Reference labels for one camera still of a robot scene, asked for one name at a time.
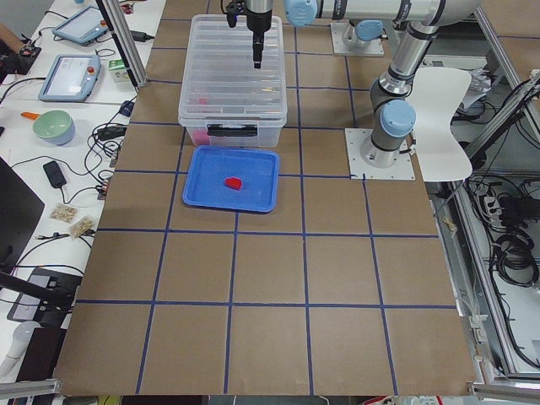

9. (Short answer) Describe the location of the snack bag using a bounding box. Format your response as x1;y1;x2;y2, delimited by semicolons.
68;216;95;239
49;203;78;224

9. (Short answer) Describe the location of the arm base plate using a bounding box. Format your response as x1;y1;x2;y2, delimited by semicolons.
345;128;415;181
331;19;384;57

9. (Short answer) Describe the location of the snack bag right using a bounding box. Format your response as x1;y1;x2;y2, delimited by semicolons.
68;216;95;239

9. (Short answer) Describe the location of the blue teach pendant near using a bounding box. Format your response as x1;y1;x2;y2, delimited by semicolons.
38;54;101;102

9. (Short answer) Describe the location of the blue teach pendant far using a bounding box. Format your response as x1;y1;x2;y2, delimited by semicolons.
52;6;108;46

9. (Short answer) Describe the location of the black box latch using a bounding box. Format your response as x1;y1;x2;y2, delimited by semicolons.
207;124;258;138

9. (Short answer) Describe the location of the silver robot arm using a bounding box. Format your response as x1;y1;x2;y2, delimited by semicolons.
283;1;480;168

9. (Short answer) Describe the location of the green bowl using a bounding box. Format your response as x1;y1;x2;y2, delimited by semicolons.
33;110;75;145

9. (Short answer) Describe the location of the clear plastic box lid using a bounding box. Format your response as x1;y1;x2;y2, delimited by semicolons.
179;14;288;121

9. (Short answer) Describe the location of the green white carton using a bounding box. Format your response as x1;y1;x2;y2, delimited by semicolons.
107;59;131;83

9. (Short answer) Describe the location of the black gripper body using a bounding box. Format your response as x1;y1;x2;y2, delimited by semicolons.
245;0;273;62

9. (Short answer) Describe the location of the black smartphone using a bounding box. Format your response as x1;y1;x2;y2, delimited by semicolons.
43;160;67;189

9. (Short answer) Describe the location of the blue plastic tray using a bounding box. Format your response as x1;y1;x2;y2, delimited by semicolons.
182;146;280;213

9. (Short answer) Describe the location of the white chair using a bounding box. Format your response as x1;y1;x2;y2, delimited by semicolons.
407;67;473;182

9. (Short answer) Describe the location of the white bottle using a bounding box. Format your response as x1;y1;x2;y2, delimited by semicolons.
1;321;41;380

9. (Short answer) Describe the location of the snack bag left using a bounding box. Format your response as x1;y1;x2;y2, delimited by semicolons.
49;203;78;224

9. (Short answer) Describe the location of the clear plastic storage box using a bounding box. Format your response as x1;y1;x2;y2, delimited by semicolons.
178;14;288;148

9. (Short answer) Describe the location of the aluminium frame post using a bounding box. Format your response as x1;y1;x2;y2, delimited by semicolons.
95;0;148;89

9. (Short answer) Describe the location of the blue teach pendant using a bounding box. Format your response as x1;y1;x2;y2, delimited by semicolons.
38;54;101;102
52;6;108;46

